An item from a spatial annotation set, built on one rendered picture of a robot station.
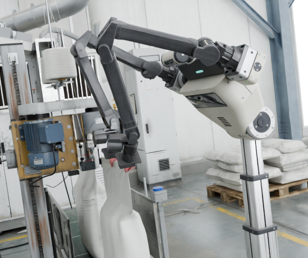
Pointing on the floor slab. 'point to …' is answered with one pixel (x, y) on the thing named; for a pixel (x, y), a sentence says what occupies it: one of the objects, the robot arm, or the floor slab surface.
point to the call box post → (162, 229)
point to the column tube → (25, 97)
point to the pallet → (215, 190)
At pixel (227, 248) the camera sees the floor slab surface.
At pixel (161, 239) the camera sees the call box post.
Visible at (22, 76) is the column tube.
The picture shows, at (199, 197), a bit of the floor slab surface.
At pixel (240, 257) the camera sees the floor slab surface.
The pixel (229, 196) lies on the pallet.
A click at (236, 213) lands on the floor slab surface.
